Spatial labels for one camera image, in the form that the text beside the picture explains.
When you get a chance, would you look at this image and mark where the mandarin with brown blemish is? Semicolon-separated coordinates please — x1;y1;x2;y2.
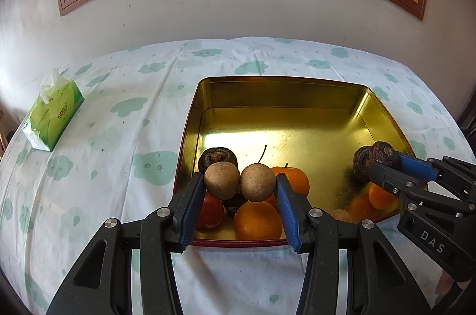
368;182;398;209

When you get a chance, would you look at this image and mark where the person's right hand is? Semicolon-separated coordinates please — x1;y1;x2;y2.
434;272;460;303

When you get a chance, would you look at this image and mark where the smooth orange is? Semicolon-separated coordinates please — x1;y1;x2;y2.
233;201;283;240

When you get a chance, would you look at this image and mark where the red cherry tomato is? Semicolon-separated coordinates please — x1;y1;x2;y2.
196;193;225;230

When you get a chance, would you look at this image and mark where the large dark passion fruit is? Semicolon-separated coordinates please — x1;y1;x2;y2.
353;146;374;183

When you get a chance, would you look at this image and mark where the red tin box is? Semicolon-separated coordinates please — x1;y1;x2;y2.
173;76;428;249

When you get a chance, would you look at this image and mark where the mandarin with stem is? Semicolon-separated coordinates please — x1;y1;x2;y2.
266;162;310;208

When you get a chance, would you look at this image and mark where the dark wrinkled date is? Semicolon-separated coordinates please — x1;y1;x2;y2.
369;141;398;167

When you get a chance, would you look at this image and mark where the cloud print tablecloth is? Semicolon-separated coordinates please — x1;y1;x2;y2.
0;37;476;315

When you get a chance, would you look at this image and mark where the small dark passion fruit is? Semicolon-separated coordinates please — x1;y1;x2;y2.
197;147;239;174

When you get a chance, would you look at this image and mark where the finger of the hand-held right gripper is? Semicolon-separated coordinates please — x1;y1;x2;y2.
395;151;476;197
368;162;429;205

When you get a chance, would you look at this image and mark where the green tissue pack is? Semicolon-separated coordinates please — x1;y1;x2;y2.
21;68;84;152

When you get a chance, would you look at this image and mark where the large brown longan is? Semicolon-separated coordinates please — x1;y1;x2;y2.
332;209;356;223

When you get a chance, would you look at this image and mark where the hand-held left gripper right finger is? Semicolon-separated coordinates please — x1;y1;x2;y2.
274;174;425;315

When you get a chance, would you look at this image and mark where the dark wooden chair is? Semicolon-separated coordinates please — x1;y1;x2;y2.
457;92;476;137

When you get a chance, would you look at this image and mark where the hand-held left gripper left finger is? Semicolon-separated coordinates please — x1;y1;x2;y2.
46;173;206;315

